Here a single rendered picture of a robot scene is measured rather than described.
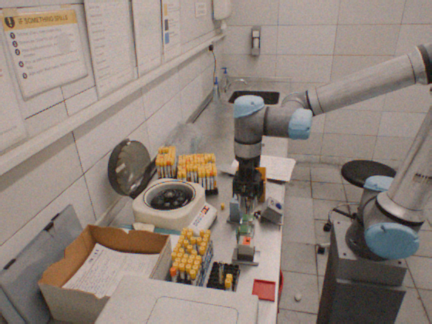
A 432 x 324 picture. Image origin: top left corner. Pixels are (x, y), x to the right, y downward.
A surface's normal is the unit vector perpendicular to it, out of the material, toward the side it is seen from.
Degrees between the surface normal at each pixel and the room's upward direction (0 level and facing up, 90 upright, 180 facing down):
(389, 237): 95
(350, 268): 90
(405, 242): 95
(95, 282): 1
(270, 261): 0
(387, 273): 90
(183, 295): 0
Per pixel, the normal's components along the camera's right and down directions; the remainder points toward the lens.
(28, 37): 0.97, 0.06
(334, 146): -0.22, 0.46
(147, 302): -0.04, -0.88
